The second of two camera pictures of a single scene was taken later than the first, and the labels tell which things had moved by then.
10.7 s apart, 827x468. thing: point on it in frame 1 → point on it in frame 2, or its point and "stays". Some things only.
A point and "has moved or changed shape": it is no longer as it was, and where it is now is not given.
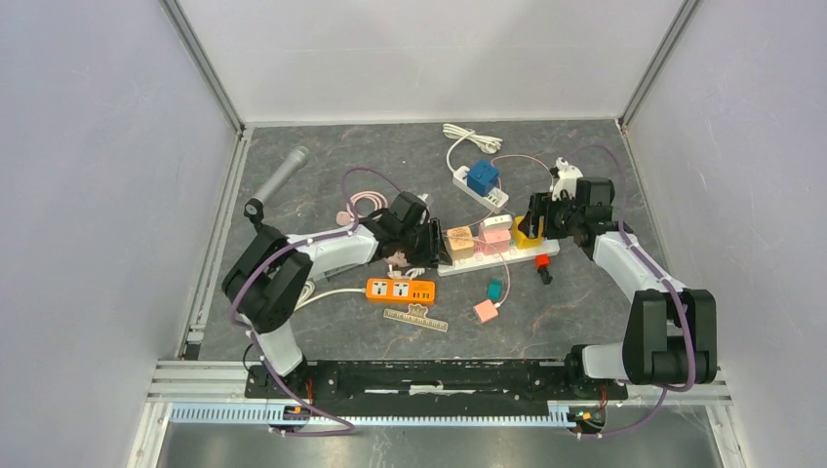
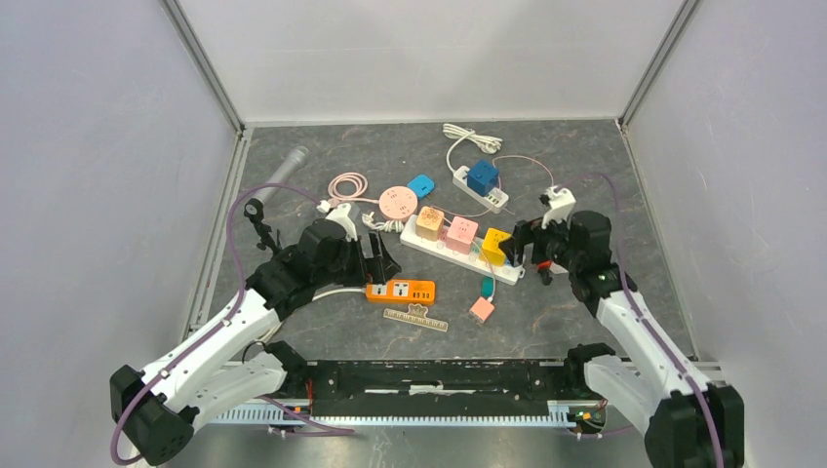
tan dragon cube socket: [460, 241] has moved or changed shape
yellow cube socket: [526, 243] has moved or changed shape
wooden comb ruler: [415, 315] stays
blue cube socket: [483, 177] stays
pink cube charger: [486, 311] stays
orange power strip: [397, 291] stays
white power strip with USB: [493, 201] stays
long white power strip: [485, 260] has moved or changed shape
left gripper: [435, 250] → [382, 266]
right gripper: [542, 205] → [527, 232]
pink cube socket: [494, 241] → [460, 235]
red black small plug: [542, 261] stays
